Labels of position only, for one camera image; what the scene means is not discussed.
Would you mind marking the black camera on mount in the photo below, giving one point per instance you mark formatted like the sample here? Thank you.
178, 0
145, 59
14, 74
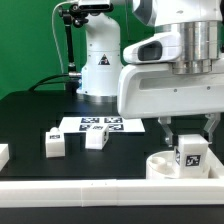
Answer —
95, 6

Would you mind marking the white U-shaped obstacle fence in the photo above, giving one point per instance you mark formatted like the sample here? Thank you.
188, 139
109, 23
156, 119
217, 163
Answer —
112, 192

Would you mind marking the white round stool seat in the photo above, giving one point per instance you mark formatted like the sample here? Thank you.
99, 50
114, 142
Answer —
159, 166

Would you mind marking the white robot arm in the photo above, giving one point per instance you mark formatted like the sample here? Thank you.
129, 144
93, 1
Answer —
195, 20

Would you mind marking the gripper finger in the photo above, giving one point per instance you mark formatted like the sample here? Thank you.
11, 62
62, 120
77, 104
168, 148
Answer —
165, 122
213, 120

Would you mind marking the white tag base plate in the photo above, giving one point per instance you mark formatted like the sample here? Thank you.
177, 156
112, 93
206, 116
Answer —
115, 124

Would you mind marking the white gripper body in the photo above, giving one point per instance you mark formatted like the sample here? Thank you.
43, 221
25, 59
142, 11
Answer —
166, 76

